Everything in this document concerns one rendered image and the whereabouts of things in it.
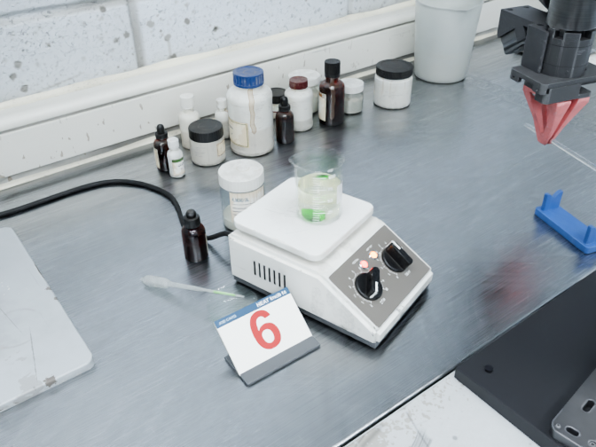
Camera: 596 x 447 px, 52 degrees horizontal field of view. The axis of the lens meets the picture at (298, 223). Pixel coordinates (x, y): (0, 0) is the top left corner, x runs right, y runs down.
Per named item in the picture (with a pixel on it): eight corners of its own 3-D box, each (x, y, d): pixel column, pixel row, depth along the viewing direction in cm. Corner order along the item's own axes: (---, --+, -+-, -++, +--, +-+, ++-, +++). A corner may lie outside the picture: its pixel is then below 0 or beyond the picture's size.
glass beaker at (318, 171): (340, 202, 72) (341, 139, 67) (346, 229, 67) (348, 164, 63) (288, 205, 71) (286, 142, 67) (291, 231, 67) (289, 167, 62)
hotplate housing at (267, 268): (433, 286, 72) (441, 231, 67) (376, 354, 63) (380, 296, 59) (281, 223, 83) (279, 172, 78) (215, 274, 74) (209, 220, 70)
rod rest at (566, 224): (607, 248, 77) (615, 225, 75) (585, 254, 76) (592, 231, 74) (552, 207, 85) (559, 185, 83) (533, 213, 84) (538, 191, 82)
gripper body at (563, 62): (506, 81, 78) (517, 22, 74) (572, 69, 81) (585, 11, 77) (541, 99, 73) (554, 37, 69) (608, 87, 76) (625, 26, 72)
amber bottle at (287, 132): (291, 145, 101) (290, 101, 97) (273, 143, 102) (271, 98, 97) (296, 137, 104) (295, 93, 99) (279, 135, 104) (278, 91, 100)
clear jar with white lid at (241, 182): (216, 215, 85) (211, 164, 80) (258, 205, 87) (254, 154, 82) (230, 238, 80) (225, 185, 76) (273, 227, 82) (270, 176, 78)
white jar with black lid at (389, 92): (417, 105, 114) (421, 67, 110) (388, 113, 111) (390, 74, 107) (395, 92, 119) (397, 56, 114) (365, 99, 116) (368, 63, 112)
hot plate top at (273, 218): (377, 211, 71) (377, 205, 70) (317, 264, 63) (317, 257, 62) (293, 180, 77) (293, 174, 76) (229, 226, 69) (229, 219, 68)
